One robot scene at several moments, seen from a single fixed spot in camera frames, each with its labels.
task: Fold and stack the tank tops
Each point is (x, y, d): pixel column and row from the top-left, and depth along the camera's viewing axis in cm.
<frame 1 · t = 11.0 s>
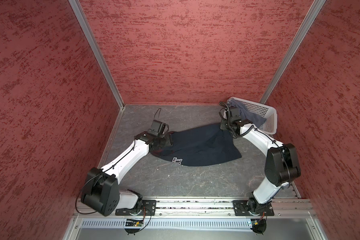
left hand: (168, 144, 85), fingers open
right hand: (223, 126, 94), fingers closed
navy tank top red trim: (202, 146, 96), point 4 cm above the table

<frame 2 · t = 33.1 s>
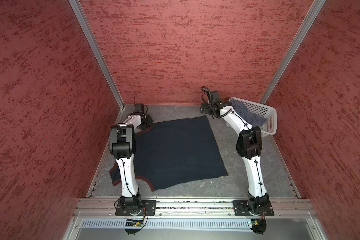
left hand: (151, 124, 107), fingers closed
right hand: (205, 111, 102), fingers open
navy tank top red trim: (175, 153, 94), point 2 cm above the table

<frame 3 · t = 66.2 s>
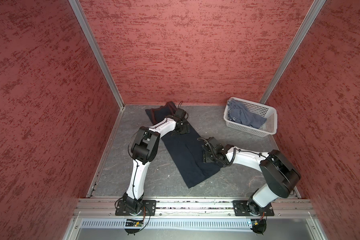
left hand: (183, 133, 102), fingers open
right hand: (207, 161, 91), fingers open
navy tank top red trim: (185, 148, 97), on the table

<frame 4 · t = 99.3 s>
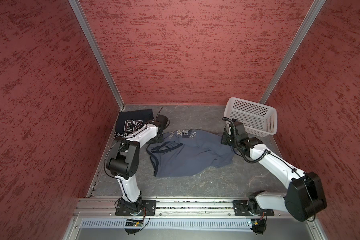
left hand: (153, 142, 93), fingers open
right hand: (222, 139, 87), fingers closed
navy tank top red trim: (130, 122, 109), point 3 cm above the table
grey blue tank top: (187, 151, 95), point 2 cm above the table

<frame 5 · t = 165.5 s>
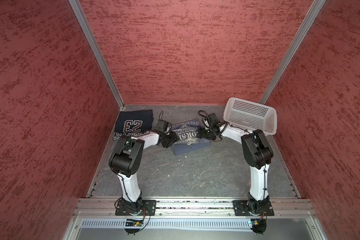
left hand: (177, 143, 97), fingers open
right hand: (200, 138, 100), fingers open
grey blue tank top: (188, 139, 99), point 4 cm above the table
the other named things where they were.

